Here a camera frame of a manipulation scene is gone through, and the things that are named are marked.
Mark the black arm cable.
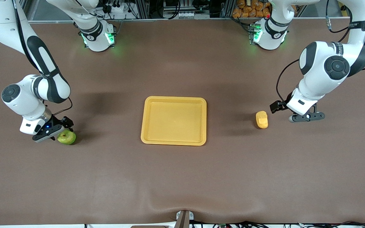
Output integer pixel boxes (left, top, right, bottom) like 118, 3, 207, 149
13, 0, 74, 116
276, 0, 365, 105

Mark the pile of orange food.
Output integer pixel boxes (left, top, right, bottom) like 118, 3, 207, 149
232, 0, 271, 18

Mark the aluminium table frame rail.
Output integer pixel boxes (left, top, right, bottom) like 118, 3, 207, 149
27, 17, 365, 23

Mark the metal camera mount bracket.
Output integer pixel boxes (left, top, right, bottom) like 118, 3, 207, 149
176, 210, 194, 228

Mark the yellow potato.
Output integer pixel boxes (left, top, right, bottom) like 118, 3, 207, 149
255, 111, 269, 129

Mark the white power strip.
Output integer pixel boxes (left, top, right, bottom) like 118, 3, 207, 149
105, 0, 134, 14

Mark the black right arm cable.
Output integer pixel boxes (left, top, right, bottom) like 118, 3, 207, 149
13, 0, 74, 116

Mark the green apple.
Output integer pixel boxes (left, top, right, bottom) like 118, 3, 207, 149
57, 130, 77, 146

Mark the grey electronic device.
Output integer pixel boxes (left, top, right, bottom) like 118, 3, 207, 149
163, 0, 199, 19

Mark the yellow plastic tray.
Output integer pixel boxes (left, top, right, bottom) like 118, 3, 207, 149
140, 96, 208, 146

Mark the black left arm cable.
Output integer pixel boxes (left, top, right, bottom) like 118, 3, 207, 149
276, 0, 365, 105

